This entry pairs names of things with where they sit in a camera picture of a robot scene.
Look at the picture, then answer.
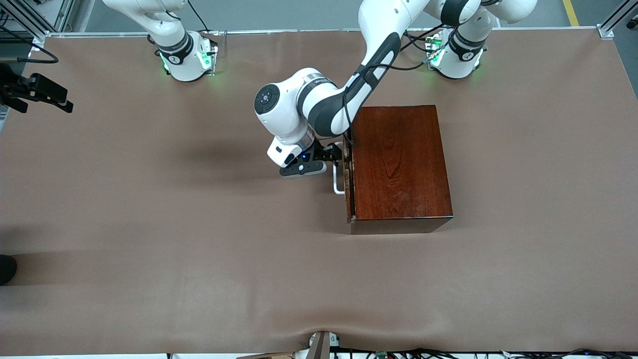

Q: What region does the light wood drawer white handle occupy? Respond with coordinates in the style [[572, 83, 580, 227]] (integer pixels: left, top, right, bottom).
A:
[[332, 141, 355, 222]]

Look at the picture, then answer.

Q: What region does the dark brown wooden cabinet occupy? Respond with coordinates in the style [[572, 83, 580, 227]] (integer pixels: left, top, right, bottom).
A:
[[349, 105, 454, 235]]

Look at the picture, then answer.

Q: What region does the black round object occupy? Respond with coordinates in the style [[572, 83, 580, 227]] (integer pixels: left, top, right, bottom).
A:
[[0, 254, 18, 286]]

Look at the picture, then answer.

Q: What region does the brown table cover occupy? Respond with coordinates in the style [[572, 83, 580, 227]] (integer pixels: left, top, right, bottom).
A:
[[0, 27, 638, 357]]

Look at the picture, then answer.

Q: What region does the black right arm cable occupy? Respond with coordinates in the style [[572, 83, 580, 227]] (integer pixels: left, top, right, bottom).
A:
[[0, 24, 59, 64]]

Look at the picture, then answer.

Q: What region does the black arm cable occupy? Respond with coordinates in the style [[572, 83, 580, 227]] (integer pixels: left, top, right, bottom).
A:
[[342, 22, 445, 148], [0, 24, 59, 64]]

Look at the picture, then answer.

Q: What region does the aluminium frame strut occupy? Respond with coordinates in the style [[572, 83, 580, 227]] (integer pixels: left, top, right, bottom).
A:
[[597, 0, 638, 39], [0, 0, 80, 50]]

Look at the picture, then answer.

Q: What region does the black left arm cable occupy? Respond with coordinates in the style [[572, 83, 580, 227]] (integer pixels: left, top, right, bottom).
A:
[[342, 22, 445, 148]]

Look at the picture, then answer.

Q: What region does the black left base cable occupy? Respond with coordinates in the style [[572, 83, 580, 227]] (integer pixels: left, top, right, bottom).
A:
[[401, 30, 434, 65]]

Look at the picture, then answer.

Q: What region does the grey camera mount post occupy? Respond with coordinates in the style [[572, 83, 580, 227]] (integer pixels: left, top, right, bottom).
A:
[[305, 331, 340, 359]]

